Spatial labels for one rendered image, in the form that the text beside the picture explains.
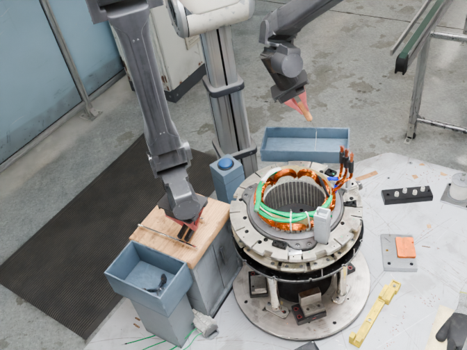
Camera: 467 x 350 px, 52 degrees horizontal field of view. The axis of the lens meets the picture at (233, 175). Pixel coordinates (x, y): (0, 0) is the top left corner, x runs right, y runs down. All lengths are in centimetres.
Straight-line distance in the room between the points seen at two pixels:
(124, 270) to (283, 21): 71
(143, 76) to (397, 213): 101
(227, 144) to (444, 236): 72
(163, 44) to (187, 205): 242
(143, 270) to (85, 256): 145
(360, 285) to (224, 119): 63
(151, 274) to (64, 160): 220
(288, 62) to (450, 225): 74
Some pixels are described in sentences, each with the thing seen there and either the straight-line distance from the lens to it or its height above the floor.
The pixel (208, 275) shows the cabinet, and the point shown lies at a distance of 128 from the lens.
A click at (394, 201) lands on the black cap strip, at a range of 161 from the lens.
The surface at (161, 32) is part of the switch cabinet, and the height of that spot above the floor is 54.
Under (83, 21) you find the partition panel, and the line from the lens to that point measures 353.
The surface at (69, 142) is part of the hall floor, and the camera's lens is 353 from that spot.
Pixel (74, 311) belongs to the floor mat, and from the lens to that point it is 254.
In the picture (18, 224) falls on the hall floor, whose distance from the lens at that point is 310.
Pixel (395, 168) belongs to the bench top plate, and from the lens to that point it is 174.
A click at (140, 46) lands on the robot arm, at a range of 79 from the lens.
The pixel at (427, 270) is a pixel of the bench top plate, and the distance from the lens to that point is 148.
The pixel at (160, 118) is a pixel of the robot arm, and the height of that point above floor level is 146.
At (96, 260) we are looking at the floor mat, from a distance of 267.
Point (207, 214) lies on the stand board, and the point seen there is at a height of 106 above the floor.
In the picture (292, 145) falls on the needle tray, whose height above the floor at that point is 102.
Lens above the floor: 197
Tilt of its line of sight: 43 degrees down
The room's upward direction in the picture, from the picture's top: 11 degrees counter-clockwise
